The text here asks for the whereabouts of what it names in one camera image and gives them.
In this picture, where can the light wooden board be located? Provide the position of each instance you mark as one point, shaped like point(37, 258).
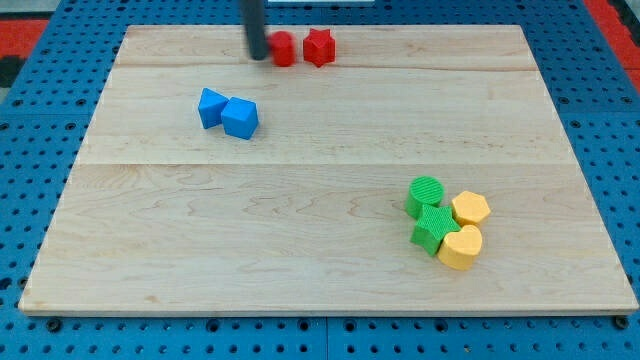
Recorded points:
point(161, 217)

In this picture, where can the green star block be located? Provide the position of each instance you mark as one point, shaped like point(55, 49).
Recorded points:
point(431, 227)

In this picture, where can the red star block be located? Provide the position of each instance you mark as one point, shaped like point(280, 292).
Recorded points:
point(319, 47)

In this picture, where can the blue cube block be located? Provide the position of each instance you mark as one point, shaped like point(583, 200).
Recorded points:
point(240, 118)

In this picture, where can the yellow hexagon block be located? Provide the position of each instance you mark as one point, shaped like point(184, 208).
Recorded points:
point(470, 208)

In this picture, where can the blue triangular prism block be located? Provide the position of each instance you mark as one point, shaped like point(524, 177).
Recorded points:
point(210, 107)

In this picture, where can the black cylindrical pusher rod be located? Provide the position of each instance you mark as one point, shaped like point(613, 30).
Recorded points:
point(253, 17)

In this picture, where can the red cylinder block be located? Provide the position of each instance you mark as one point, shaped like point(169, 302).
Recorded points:
point(283, 48)

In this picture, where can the yellow heart block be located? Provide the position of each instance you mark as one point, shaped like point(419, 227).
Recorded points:
point(460, 249)

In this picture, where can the green cylinder block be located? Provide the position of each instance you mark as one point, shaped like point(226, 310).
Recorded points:
point(423, 190)

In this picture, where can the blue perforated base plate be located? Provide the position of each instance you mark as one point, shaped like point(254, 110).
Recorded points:
point(46, 113)

